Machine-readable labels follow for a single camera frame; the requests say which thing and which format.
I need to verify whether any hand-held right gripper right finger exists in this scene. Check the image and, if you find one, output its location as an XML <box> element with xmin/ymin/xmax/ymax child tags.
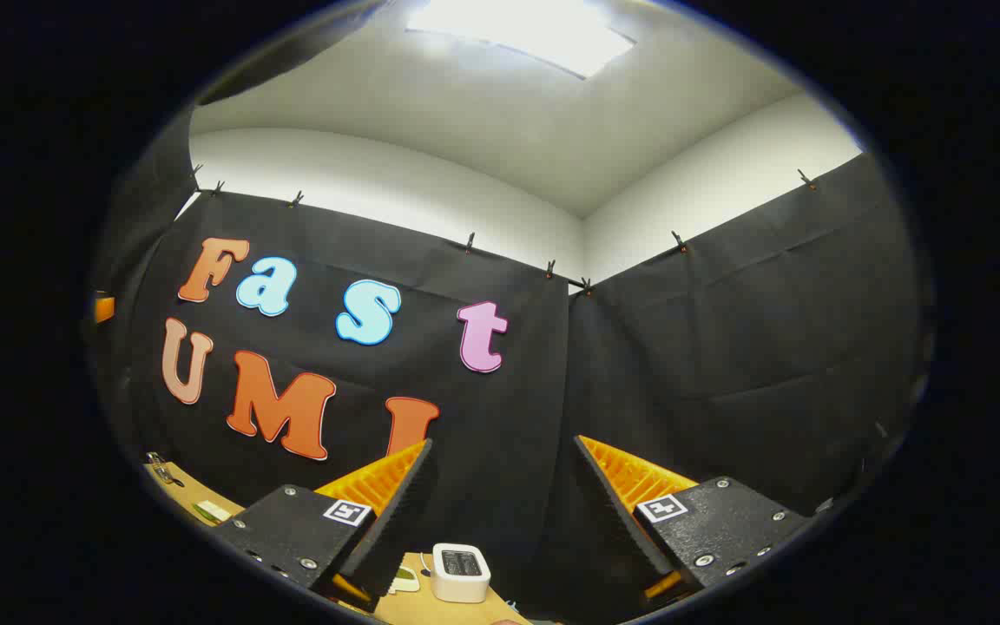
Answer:
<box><xmin>571</xmin><ymin>434</ymin><xmax>815</xmax><ymax>613</ymax></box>

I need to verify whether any ceiling light panel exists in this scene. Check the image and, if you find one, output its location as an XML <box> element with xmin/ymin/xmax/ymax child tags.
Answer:
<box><xmin>405</xmin><ymin>0</ymin><xmax>637</xmax><ymax>81</ymax></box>

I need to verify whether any row of black cloth clips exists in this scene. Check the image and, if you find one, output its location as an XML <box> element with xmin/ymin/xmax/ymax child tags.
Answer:
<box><xmin>190</xmin><ymin>163</ymin><xmax>818</xmax><ymax>298</ymax></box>

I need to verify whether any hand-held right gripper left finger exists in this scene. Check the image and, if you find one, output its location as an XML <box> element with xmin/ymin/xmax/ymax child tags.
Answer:
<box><xmin>212</xmin><ymin>438</ymin><xmax>438</xmax><ymax>613</ymax></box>

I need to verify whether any small wire basket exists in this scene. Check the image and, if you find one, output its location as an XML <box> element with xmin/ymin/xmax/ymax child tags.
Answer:
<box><xmin>146</xmin><ymin>451</ymin><xmax>184</xmax><ymax>487</ymax></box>

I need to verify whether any white toaster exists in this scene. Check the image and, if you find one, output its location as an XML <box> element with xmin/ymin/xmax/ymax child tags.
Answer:
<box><xmin>431</xmin><ymin>543</ymin><xmax>492</xmax><ymax>604</ymax></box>

